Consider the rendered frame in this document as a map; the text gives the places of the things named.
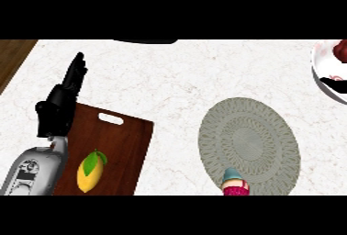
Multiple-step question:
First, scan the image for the yellow lemon with green leaf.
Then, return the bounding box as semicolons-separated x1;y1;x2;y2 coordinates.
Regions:
76;149;108;194

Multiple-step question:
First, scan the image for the grey round woven placemat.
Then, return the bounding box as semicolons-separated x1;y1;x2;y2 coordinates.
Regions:
197;96;303;196

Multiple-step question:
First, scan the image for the cupcake with teal frosting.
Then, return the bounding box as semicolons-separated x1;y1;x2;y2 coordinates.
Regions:
220;167;251;196

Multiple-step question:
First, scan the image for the dark red bell pepper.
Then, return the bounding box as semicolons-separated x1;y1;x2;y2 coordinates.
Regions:
333;39;347;64

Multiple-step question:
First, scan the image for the white patterned bowl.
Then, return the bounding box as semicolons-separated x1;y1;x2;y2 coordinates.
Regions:
309;39;347;106

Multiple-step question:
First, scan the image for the brown wooden cutting board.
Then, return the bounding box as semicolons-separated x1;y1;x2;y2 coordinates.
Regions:
52;102;157;196

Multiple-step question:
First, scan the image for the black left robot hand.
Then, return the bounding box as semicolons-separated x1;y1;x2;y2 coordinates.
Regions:
34;51;90;139

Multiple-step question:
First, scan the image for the black appliance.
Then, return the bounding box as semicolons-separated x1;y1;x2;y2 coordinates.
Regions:
112;39;179;45

